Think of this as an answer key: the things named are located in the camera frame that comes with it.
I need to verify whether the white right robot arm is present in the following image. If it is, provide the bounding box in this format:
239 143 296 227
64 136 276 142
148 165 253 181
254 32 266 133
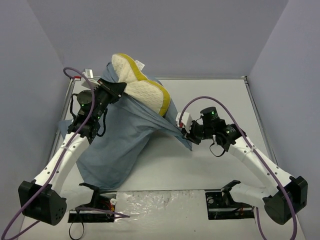
176 107 308 225

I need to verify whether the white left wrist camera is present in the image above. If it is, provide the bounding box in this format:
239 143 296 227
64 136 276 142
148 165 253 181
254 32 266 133
81 68 100 89

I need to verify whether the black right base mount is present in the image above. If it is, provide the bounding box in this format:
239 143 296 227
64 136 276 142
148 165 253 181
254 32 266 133
205 190 255 221

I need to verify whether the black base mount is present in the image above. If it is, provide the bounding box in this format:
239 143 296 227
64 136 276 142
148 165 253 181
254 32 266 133
67 192 117 223
205 190 255 221

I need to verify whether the blue striped pillowcase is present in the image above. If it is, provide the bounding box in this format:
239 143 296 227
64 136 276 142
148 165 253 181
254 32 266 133
57 61 194 191

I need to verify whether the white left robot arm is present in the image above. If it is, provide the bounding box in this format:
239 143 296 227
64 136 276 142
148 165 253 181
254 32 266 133
18 79 127 226

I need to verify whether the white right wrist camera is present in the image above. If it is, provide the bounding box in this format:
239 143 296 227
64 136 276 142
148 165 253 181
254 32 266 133
175 112 193 133

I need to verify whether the cream pillow with yellow edge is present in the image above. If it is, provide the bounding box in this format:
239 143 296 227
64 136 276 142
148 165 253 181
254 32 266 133
111 53 171 117

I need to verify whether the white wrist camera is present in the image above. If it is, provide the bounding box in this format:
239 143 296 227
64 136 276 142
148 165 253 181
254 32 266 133
81 68 100 89
175 112 193 133

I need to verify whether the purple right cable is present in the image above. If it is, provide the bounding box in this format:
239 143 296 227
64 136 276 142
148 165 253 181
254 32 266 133
180 96 298 240

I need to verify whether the thin black cable loop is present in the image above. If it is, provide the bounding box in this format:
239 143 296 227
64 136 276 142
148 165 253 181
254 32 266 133
68 221 86 240

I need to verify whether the purple cable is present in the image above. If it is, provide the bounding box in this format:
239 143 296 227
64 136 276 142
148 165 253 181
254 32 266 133
0 66 131 240
180 96 298 240

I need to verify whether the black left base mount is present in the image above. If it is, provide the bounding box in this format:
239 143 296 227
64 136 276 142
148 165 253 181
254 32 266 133
67 192 117 223

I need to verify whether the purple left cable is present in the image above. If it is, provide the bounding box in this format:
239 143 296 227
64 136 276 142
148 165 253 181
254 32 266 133
0 66 131 240

